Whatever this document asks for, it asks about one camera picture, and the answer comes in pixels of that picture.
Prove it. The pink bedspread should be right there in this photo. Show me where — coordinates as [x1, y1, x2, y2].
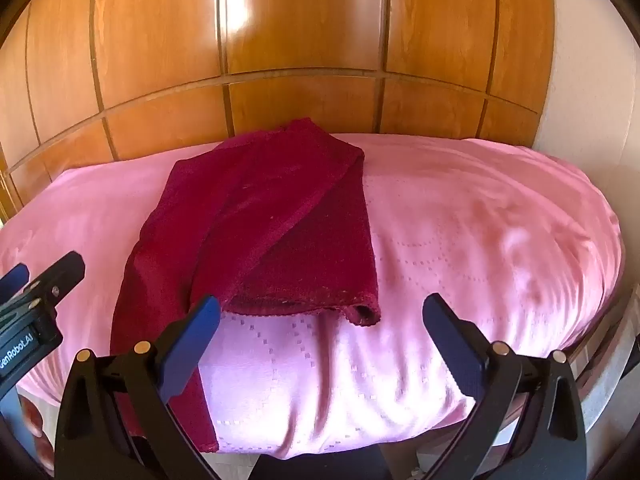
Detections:
[0, 132, 626, 461]

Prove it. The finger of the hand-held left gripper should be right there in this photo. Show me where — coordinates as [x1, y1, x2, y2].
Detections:
[20, 251, 86, 322]
[0, 262, 31, 307]

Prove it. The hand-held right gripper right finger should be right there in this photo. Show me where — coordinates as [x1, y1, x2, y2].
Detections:
[395, 293, 589, 480]

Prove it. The maroon garment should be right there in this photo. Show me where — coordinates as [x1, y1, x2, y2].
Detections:
[110, 117, 382, 453]

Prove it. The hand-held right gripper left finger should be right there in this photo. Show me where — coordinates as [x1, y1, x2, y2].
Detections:
[54, 295, 222, 480]

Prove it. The wooden headboard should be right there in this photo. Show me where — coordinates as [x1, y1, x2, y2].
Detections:
[0, 0, 556, 221]

